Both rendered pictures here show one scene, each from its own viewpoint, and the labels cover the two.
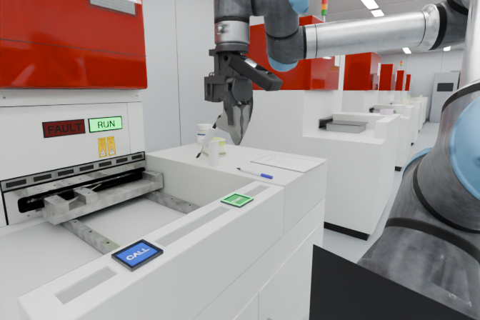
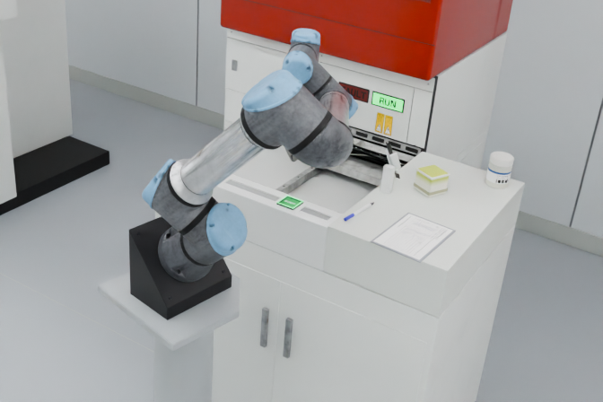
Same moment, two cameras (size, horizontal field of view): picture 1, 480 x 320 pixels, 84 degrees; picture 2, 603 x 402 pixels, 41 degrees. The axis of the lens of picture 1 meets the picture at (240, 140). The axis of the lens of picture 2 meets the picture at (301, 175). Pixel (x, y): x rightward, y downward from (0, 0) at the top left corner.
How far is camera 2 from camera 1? 2.18 m
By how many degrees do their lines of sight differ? 80
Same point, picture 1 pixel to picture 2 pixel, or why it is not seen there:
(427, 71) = not seen: outside the picture
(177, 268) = (216, 193)
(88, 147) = (367, 117)
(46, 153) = not seen: hidden behind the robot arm
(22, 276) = (257, 173)
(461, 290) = (168, 239)
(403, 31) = not seen: hidden behind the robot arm
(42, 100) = (343, 64)
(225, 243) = (249, 210)
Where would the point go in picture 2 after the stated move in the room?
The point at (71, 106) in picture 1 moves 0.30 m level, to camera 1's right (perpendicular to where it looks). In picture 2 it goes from (362, 74) to (377, 109)
